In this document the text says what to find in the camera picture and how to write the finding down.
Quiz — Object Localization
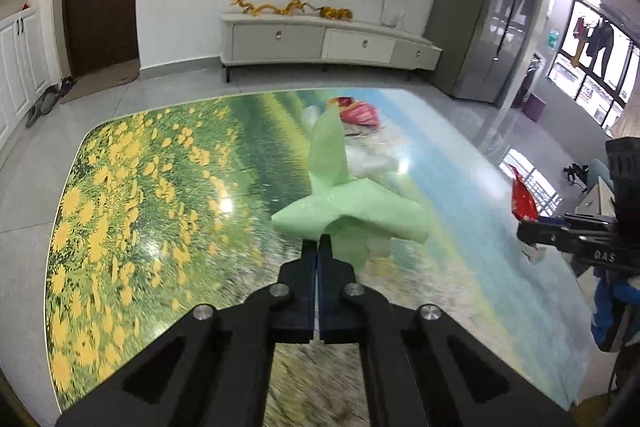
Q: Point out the clear plastic bag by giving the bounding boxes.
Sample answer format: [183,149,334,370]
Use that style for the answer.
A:
[300,104,326,130]

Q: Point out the hanging clothes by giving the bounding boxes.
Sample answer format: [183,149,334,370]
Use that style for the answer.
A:
[572,14,629,90]

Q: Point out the white television stand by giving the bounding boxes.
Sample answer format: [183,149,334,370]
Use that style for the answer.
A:
[220,11,443,82]

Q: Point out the person's right forearm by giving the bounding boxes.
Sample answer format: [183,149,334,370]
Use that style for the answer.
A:
[590,277,640,354]

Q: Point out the grey slipper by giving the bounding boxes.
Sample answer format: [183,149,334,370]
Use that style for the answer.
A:
[37,87,61,116]
[25,104,51,128]

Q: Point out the white side table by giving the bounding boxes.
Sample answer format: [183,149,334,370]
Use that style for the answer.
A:
[575,177,619,228]

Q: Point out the golden tiger figurine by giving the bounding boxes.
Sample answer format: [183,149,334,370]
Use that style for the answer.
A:
[317,6,354,22]

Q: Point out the brown doormat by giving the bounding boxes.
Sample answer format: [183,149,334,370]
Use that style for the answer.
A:
[60,59,141,104]

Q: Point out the grey refrigerator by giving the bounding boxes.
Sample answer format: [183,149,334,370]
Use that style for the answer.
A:
[425,0,544,108]

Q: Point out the purple stool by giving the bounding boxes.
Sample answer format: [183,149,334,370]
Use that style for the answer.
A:
[522,91,546,123]

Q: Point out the white lower cabinet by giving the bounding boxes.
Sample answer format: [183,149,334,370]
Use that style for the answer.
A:
[0,4,51,148]

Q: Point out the green plastic bag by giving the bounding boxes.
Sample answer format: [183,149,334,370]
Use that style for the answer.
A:
[271,107,431,271]

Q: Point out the red snack bag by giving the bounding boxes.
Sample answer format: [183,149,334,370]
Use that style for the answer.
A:
[327,96,382,128]

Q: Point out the golden dragon figurine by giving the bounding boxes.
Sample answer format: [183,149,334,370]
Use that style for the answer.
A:
[230,0,307,18]

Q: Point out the white printed plastic bag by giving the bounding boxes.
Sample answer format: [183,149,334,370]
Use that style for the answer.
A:
[345,141,399,180]

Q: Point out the red snack packet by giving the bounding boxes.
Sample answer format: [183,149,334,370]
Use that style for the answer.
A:
[510,164,540,223]

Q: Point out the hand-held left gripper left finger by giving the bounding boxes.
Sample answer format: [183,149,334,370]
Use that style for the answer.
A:
[57,238,319,427]

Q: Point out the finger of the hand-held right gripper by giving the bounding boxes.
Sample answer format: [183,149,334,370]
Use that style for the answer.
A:
[517,223,624,266]
[535,213,619,231]

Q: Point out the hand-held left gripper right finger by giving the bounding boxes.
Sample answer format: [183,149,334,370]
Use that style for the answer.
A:
[318,236,576,427]

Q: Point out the black object on floor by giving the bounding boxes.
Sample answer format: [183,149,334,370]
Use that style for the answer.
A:
[563,163,591,190]

